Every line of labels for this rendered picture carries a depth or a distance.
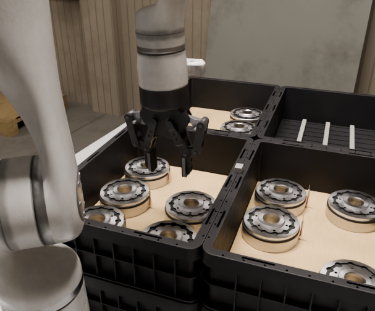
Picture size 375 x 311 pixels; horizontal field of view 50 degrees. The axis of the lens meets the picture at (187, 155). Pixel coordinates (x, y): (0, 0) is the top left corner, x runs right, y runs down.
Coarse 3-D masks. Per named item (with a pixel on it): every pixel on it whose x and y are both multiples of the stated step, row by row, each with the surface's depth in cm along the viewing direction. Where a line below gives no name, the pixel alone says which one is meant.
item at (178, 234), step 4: (164, 228) 71; (168, 228) 71; (172, 228) 71; (176, 228) 71; (156, 232) 71; (160, 232) 71; (164, 232) 71; (168, 232) 71; (172, 232) 71; (176, 232) 71; (180, 232) 71; (180, 236) 70; (180, 240) 69
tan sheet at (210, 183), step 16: (176, 176) 95; (192, 176) 95; (208, 176) 95; (224, 176) 95; (160, 192) 89; (176, 192) 89; (208, 192) 89; (160, 208) 83; (128, 224) 79; (144, 224) 79
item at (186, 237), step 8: (152, 224) 73; (160, 224) 74; (168, 224) 74; (176, 224) 74; (184, 224) 73; (152, 232) 71; (184, 232) 71; (192, 232) 71; (184, 240) 69; (192, 240) 70
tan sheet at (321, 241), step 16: (320, 208) 83; (304, 224) 79; (320, 224) 79; (240, 240) 74; (304, 240) 74; (320, 240) 74; (336, 240) 74; (352, 240) 74; (368, 240) 74; (256, 256) 71; (272, 256) 71; (288, 256) 71; (304, 256) 71; (320, 256) 71; (336, 256) 71; (352, 256) 71; (368, 256) 71
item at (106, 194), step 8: (112, 184) 86; (136, 184) 86; (144, 184) 86; (104, 192) 84; (136, 192) 83; (144, 192) 84; (104, 200) 80; (112, 200) 81; (120, 200) 81; (128, 200) 80; (136, 200) 80; (144, 200) 81
